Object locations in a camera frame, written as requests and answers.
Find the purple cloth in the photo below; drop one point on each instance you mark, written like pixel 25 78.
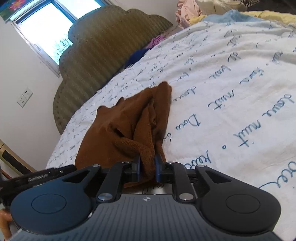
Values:
pixel 156 42

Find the light blue fluffy blanket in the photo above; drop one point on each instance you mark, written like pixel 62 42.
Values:
pixel 233 16

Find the brown knitted garment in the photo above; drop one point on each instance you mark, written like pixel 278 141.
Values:
pixel 111 129

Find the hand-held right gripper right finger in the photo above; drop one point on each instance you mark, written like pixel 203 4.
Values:
pixel 158 169

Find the cream crumpled cloth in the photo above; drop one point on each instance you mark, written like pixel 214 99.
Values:
pixel 222 6

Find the dark blue cloth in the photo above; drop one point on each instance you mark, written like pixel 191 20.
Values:
pixel 136 58

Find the olive green padded headboard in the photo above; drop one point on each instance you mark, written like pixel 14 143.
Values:
pixel 99 48

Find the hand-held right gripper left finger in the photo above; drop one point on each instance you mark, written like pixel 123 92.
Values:
pixel 137 168

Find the person's left hand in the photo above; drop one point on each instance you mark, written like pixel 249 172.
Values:
pixel 5 223

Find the pink crumpled cloth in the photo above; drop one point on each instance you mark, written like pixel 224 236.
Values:
pixel 187 11

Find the window with blue frame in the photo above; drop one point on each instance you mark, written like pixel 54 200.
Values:
pixel 46 27

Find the white wall socket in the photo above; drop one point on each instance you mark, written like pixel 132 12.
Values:
pixel 25 97

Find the flower picture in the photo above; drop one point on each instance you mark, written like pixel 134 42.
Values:
pixel 11 7

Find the white script-printed bed sheet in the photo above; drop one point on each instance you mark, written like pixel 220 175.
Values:
pixel 231 92

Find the gold tower fan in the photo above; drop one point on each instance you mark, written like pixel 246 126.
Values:
pixel 13 157

